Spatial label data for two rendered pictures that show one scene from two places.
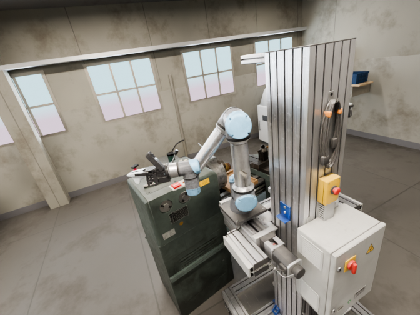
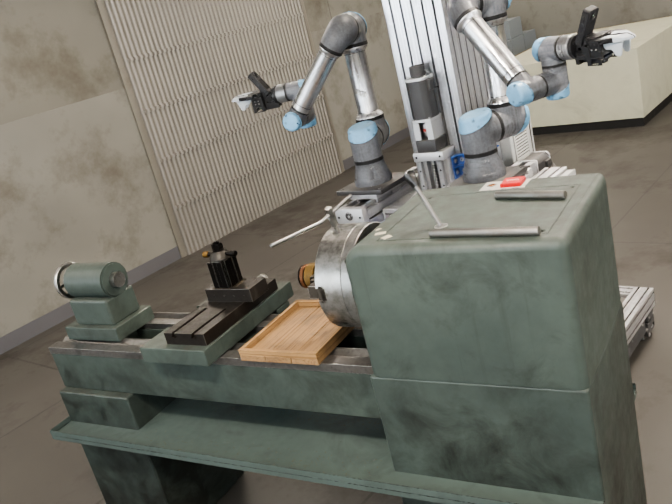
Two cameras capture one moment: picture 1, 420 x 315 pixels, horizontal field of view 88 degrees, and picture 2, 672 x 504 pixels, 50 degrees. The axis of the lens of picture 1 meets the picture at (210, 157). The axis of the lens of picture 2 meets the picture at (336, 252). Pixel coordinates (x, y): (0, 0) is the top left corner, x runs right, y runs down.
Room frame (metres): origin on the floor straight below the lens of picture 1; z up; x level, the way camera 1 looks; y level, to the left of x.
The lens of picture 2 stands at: (2.68, 1.84, 1.86)
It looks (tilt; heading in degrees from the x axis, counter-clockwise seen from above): 19 degrees down; 245
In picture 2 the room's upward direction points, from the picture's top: 15 degrees counter-clockwise
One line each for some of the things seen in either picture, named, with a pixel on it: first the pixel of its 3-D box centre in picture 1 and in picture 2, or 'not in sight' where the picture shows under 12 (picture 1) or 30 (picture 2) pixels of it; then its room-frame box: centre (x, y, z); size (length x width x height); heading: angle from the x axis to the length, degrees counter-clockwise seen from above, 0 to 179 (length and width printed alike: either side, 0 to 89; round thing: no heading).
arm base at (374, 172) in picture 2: not in sight; (371, 169); (1.31, -0.61, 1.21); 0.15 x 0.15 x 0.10
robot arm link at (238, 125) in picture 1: (240, 162); (496, 60); (0.99, -0.15, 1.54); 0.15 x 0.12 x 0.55; 1
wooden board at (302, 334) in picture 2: (234, 180); (306, 329); (1.91, -0.21, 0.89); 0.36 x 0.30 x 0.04; 31
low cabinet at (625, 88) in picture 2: not in sight; (593, 75); (-3.79, -4.20, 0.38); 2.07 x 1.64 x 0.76; 23
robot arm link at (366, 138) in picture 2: not in sight; (365, 140); (1.31, -0.61, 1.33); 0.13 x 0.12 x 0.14; 43
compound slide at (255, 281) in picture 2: (262, 162); (236, 289); (2.01, -0.52, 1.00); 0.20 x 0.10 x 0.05; 121
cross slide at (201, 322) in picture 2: (259, 164); (223, 309); (2.08, -0.51, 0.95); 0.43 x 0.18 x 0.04; 31
